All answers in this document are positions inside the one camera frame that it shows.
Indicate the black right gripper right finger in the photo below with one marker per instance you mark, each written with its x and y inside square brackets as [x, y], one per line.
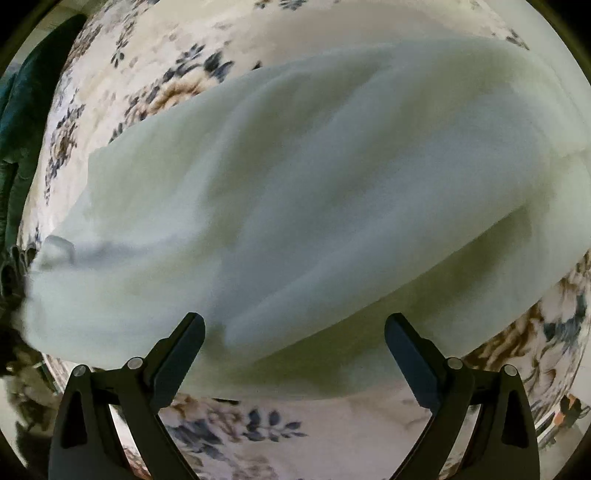
[503, 444]

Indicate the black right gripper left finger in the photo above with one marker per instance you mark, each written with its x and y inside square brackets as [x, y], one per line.
[85, 443]

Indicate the pale green white pants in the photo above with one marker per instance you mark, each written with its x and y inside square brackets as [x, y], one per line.
[298, 206]

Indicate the dark teal velvet cushion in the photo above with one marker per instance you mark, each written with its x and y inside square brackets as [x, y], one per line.
[26, 100]

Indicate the floral patterned bed sheet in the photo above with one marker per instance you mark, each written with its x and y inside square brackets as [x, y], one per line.
[136, 59]

